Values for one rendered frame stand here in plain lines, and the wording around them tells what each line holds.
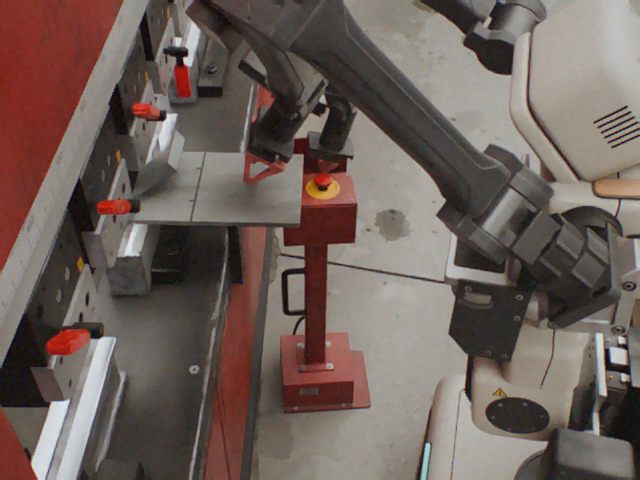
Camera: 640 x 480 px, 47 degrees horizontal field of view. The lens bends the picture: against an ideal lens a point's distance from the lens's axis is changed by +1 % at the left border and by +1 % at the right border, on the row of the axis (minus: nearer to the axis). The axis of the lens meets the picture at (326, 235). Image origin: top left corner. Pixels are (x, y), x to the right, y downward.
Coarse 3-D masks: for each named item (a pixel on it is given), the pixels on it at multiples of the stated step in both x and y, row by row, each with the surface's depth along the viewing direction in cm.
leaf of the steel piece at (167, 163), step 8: (176, 136) 120; (176, 144) 119; (168, 152) 123; (176, 152) 118; (152, 160) 125; (160, 160) 123; (168, 160) 115; (176, 160) 117; (144, 168) 125; (152, 168) 123; (160, 168) 121; (168, 168) 118; (176, 168) 116; (144, 176) 123; (152, 176) 121; (160, 176) 119; (136, 184) 123; (144, 184) 121; (152, 184) 119; (136, 192) 121
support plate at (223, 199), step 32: (192, 160) 128; (224, 160) 128; (160, 192) 122; (192, 192) 122; (224, 192) 122; (256, 192) 122; (288, 192) 122; (192, 224) 117; (224, 224) 117; (256, 224) 117; (288, 224) 117
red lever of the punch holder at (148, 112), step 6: (138, 108) 99; (144, 108) 98; (150, 108) 100; (138, 114) 99; (144, 114) 99; (150, 114) 100; (156, 114) 103; (162, 114) 106; (150, 120) 107; (156, 120) 107; (162, 120) 107
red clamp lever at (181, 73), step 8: (168, 48) 123; (176, 48) 122; (184, 48) 122; (176, 56) 123; (184, 56) 123; (176, 64) 125; (184, 64) 125; (176, 72) 125; (184, 72) 125; (176, 80) 126; (184, 80) 126; (184, 88) 127; (184, 96) 129
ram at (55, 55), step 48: (0, 0) 63; (48, 0) 74; (96, 0) 89; (144, 0) 112; (0, 48) 63; (48, 48) 74; (96, 48) 89; (0, 96) 63; (48, 96) 74; (0, 144) 64; (48, 144) 74; (0, 192) 64; (0, 240) 64; (48, 240) 75; (0, 336) 64
